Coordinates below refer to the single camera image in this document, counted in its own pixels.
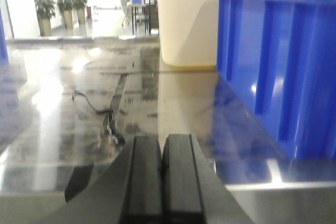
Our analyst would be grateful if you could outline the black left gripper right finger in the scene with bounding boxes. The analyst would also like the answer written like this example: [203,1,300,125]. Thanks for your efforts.
[162,134,252,223]

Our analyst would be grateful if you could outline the large blue bin front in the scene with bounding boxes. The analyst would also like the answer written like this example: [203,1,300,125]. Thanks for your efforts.
[216,0,335,158]

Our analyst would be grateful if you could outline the potted plant in vase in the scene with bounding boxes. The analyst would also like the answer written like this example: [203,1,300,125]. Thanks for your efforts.
[34,0,56,37]

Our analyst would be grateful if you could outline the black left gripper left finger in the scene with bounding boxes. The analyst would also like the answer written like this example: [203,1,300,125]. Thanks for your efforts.
[44,136,163,223]

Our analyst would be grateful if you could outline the cream plastic bin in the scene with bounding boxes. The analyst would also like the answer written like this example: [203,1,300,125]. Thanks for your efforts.
[158,0,218,68]

